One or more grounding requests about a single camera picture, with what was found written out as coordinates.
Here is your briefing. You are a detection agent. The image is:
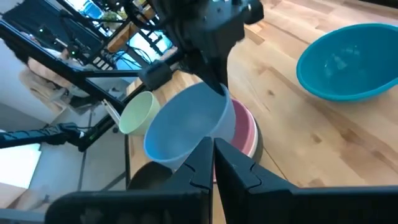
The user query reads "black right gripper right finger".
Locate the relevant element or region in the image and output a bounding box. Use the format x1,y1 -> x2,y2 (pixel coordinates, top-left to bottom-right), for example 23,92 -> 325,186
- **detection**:
213,138 -> 398,224

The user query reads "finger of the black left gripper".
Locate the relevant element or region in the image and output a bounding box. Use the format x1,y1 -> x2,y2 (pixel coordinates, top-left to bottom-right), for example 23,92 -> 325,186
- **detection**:
185,61 -> 226,96
207,52 -> 230,90

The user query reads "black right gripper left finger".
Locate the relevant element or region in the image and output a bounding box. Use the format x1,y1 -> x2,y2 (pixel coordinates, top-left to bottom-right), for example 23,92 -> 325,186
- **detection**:
45,136 -> 215,224

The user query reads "pale blue bowl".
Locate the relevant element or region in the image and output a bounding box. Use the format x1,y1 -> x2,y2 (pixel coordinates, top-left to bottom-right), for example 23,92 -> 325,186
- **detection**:
142,82 -> 237,171

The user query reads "person's forearm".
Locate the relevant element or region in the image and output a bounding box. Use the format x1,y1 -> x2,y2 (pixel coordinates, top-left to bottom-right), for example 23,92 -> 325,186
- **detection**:
26,55 -> 74,90

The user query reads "dark grey bowl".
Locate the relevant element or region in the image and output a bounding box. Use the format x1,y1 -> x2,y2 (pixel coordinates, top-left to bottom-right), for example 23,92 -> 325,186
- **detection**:
127,161 -> 174,190

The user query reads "pink bowl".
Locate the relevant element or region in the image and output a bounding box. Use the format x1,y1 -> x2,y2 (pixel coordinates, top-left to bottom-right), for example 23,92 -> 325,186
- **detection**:
229,98 -> 259,158

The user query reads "mint green bowl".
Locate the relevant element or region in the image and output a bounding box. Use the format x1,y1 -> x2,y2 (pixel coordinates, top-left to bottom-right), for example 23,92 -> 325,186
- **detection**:
119,90 -> 162,137

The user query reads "teal bowl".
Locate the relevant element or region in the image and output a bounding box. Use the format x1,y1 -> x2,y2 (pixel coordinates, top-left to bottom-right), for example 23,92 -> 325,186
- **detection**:
295,23 -> 398,103

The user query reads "black aluminium table frame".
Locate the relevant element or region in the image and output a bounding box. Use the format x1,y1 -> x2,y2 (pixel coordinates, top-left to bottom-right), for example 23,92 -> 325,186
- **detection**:
0,0 -> 184,153

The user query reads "black cable bundle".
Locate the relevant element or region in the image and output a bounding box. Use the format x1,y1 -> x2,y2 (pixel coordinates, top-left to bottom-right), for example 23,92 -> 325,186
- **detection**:
0,122 -> 94,152

